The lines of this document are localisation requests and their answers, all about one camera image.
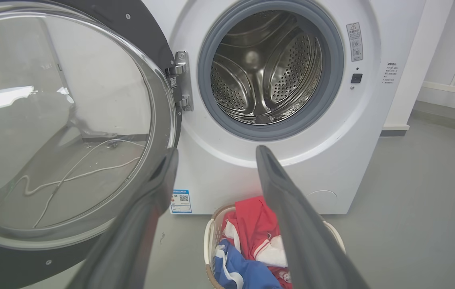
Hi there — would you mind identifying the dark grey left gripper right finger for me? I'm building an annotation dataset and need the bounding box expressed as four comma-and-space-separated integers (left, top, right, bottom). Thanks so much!
255, 145, 369, 289

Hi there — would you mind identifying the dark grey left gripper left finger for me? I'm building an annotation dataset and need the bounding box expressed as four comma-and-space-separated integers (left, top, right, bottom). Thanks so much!
66, 148, 180, 289

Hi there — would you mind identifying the black round glass washer door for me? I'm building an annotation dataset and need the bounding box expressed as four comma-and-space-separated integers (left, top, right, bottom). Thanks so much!
0, 0, 183, 289

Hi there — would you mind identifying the white front-load washing machine body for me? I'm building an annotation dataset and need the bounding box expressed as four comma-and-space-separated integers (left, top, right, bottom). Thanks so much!
141, 0, 426, 215

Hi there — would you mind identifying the metal door hinge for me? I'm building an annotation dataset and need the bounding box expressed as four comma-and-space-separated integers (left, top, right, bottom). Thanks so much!
166, 51, 194, 112

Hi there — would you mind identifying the round white filter cover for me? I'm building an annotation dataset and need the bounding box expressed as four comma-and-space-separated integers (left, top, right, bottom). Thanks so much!
307, 190, 338, 213

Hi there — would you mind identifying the red and white jersey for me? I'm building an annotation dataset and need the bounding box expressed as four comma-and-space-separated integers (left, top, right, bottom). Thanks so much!
221, 195, 292, 289

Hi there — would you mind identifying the blue energy label sticker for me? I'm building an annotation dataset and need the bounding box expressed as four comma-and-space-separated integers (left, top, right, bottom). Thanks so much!
170, 189, 192, 214

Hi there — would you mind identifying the blue and white jersey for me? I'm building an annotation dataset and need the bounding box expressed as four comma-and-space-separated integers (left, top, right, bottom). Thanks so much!
214, 239, 283, 289

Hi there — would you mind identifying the cream plastic laundry basket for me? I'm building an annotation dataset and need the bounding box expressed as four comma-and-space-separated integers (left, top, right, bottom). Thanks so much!
204, 204, 346, 289

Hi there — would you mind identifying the stainless steel washer drum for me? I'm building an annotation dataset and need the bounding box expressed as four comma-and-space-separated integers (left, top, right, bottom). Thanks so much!
210, 10, 323, 125

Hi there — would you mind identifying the small text sticker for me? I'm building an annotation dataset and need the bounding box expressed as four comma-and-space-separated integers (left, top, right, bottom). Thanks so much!
382, 61, 399, 85

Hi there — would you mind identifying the grey warning sticker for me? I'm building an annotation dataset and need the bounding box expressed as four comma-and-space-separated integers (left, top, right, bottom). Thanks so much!
346, 22, 364, 62

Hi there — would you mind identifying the thin white floor cable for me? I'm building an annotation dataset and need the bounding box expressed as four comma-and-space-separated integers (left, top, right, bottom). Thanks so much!
33, 138, 145, 228

